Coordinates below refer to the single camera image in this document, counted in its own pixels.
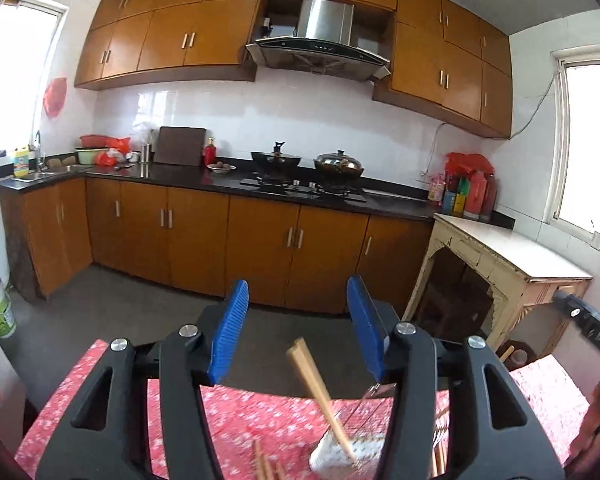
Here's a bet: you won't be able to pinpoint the yellow detergent bottle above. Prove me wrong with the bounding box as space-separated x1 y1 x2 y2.
12 146 31 177

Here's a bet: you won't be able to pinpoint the wooden wall cabinets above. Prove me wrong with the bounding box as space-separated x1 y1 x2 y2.
74 0 513 139

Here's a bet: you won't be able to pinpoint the black gas stove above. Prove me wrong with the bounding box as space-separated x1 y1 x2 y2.
240 175 368 204

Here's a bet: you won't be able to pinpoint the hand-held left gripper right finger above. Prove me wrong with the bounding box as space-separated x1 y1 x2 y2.
346 275 566 480

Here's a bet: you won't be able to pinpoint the red oil bottle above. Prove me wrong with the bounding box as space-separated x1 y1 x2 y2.
462 170 487 218

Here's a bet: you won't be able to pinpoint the black kitchen countertop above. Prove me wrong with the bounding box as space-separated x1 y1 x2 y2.
0 157 513 226

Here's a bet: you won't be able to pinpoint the steel wire utensil holder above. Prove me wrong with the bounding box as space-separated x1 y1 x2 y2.
307 382 452 480

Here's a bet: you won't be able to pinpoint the white framed window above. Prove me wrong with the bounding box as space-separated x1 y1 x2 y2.
0 0 70 161
550 42 600 251

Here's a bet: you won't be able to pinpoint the black wok with lid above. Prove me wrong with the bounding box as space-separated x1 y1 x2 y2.
251 141 303 183

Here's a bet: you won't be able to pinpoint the white plastic bag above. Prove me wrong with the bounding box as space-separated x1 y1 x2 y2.
132 122 156 153

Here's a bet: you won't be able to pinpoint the green plastic basin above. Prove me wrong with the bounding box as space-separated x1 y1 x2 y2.
75 147 110 165

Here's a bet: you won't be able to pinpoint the colourful carton box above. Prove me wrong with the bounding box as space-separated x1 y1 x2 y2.
441 177 468 216

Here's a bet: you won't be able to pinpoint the wok with metal lid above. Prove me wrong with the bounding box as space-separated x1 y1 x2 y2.
314 150 366 182

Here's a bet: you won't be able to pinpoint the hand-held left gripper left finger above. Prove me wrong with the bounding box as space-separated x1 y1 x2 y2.
35 280 251 480

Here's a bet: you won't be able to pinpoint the pink packet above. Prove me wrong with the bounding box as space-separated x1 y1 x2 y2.
427 172 446 206

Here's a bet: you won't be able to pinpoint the cream wooden side table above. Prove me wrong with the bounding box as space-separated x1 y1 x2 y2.
402 212 593 361

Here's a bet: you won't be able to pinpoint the dark wooden cutting board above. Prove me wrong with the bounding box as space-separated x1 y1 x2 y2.
152 126 207 167

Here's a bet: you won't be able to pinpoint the white wall cable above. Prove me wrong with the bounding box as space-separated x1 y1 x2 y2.
420 80 556 181

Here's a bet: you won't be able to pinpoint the wooden base cabinets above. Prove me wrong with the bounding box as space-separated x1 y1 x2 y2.
0 177 433 316

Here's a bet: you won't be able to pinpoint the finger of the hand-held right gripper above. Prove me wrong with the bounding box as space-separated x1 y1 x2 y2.
552 290 588 330

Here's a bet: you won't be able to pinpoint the red floral tablecloth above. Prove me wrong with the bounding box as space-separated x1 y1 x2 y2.
12 337 593 480

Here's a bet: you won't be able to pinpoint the dark red bottle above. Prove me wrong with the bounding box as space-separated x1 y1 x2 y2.
480 174 498 223

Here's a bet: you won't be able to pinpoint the steel range hood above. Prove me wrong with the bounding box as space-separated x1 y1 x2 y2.
245 0 392 83

